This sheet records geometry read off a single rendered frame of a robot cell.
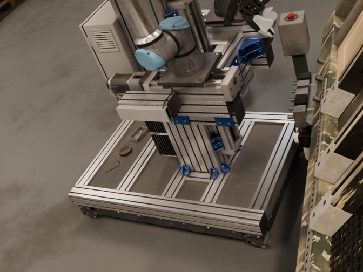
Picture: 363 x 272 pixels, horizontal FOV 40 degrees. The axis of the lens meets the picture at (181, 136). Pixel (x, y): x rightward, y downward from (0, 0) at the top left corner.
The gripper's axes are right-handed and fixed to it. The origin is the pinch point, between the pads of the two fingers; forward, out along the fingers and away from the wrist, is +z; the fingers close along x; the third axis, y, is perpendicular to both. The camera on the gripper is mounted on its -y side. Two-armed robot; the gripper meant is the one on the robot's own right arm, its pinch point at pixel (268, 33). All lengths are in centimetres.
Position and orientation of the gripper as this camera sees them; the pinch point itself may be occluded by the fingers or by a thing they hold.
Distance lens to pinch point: 163.8
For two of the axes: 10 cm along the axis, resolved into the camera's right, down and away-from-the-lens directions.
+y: 6.2, -3.0, -7.3
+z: 6.7, 6.8, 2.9
